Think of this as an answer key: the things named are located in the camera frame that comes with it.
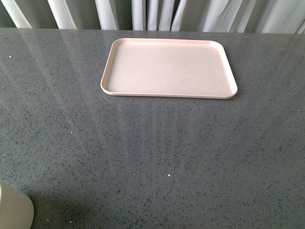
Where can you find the white smiley face mug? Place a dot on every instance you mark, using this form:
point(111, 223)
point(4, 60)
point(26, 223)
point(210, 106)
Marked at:
point(16, 208)

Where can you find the pink rectangular plastic tray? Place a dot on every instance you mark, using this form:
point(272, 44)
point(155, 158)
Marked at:
point(168, 68)

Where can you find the white pleated curtain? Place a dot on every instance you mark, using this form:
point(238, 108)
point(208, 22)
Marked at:
point(236, 16)

